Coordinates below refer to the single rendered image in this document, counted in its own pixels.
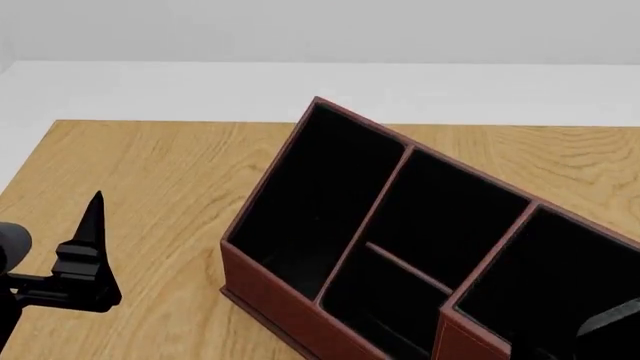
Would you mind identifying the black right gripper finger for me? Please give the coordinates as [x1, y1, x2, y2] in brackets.
[573, 297, 640, 360]

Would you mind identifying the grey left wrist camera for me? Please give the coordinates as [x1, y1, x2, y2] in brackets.
[0, 221, 34, 274]

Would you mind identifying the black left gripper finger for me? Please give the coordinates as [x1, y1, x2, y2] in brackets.
[51, 189, 123, 313]

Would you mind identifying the brown leather desk caddy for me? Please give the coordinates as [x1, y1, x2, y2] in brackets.
[219, 95, 640, 360]

